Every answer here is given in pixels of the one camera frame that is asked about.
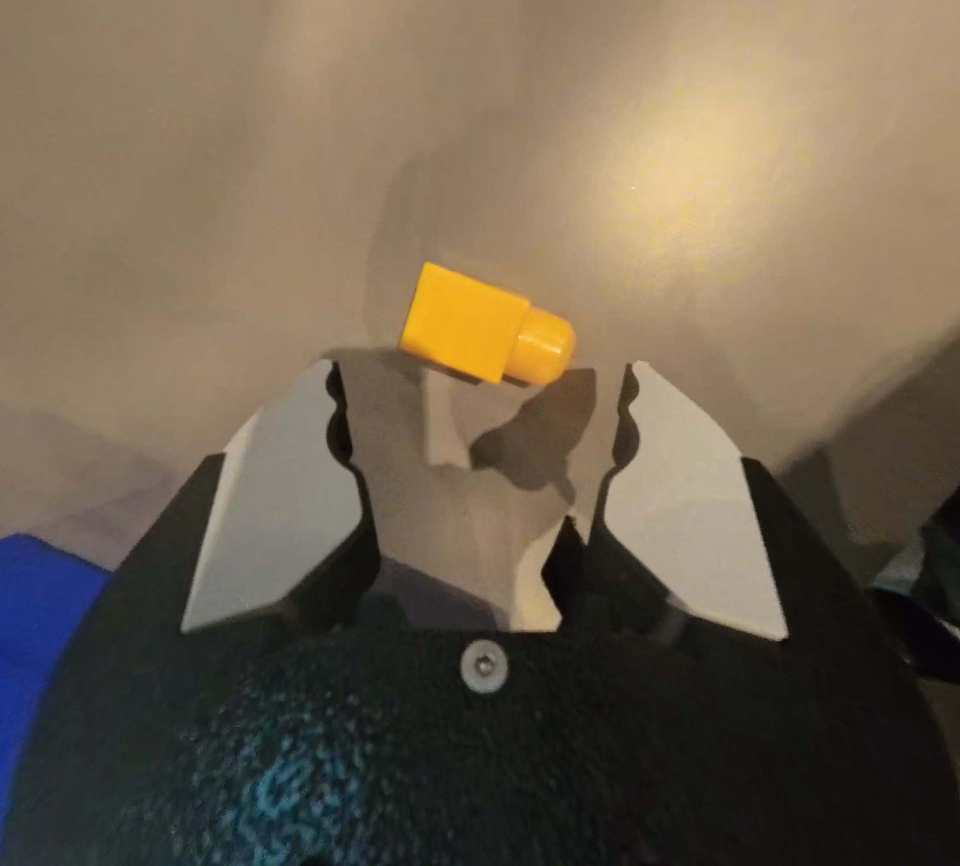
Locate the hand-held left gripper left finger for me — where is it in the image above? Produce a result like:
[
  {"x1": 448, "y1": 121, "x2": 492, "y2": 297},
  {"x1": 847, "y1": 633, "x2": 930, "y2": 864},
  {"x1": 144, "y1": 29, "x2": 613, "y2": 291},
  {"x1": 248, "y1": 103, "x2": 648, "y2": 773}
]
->
[{"x1": 180, "y1": 357, "x2": 378, "y2": 636}]

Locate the blue plastic bin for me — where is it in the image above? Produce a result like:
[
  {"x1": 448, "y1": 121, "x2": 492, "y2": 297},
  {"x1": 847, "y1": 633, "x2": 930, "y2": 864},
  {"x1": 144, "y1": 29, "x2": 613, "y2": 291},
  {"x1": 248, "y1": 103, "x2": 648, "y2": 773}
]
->
[{"x1": 0, "y1": 534, "x2": 115, "y2": 777}]

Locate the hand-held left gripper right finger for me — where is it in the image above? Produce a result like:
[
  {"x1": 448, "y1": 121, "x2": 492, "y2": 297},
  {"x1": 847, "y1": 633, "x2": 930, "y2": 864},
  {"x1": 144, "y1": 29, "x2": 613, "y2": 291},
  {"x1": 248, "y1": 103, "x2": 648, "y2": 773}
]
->
[{"x1": 577, "y1": 359, "x2": 792, "y2": 644}]

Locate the yellow one-stud block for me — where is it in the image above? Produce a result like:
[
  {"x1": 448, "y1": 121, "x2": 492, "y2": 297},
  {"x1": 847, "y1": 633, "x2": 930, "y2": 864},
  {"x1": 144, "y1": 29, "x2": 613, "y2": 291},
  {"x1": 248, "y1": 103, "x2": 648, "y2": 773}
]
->
[{"x1": 397, "y1": 261, "x2": 578, "y2": 386}]

